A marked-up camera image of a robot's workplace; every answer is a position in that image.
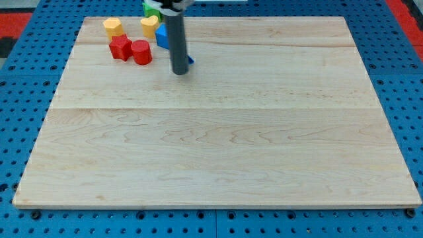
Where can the yellow heart block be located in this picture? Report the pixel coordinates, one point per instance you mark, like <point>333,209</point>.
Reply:
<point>149,25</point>

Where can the yellow hexagon block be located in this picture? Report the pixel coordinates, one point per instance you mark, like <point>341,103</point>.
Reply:
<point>113,27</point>

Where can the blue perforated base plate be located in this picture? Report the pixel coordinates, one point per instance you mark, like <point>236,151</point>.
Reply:
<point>36,40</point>

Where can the green block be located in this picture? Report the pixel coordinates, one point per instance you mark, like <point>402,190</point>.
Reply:
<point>150,11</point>

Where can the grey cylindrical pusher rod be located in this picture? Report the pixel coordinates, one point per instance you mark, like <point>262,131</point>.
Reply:
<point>177,43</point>

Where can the red cylinder block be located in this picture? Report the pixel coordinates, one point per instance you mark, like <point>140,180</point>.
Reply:
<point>141,52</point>

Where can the light wooden board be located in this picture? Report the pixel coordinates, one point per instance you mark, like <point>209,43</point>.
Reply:
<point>276,113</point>

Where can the red star block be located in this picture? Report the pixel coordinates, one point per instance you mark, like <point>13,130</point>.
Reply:
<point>120,47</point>

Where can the white rod mount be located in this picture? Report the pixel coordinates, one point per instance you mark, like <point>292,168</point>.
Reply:
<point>170,7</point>

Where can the blue cube block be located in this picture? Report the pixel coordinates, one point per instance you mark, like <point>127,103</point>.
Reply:
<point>162,41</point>

